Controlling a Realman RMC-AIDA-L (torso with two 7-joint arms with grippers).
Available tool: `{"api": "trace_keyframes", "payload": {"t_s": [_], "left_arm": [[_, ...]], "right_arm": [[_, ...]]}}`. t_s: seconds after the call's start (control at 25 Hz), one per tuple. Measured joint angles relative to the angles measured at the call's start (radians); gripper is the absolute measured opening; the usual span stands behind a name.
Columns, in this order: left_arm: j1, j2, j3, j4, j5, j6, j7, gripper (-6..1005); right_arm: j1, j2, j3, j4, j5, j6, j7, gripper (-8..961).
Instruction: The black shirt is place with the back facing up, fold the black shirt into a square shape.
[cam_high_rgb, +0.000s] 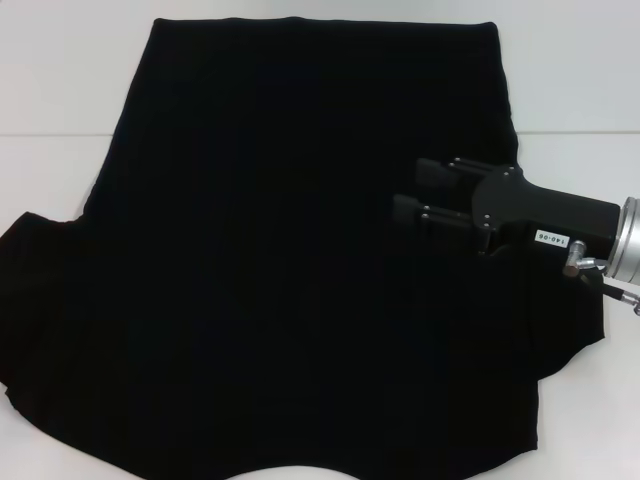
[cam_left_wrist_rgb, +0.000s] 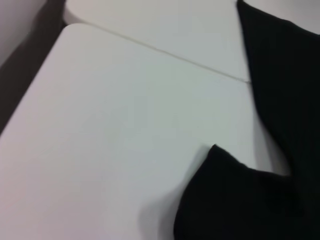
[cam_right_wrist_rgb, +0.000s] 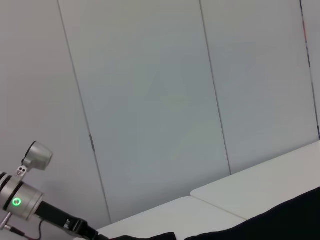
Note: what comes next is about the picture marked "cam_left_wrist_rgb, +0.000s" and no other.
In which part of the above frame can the black shirt with white print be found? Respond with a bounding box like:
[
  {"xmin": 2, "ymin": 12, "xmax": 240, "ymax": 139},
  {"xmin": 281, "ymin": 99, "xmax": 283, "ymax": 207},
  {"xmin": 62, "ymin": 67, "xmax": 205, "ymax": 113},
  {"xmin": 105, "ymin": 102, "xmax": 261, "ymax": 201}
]
[{"xmin": 173, "ymin": 0, "xmax": 320, "ymax": 240}]

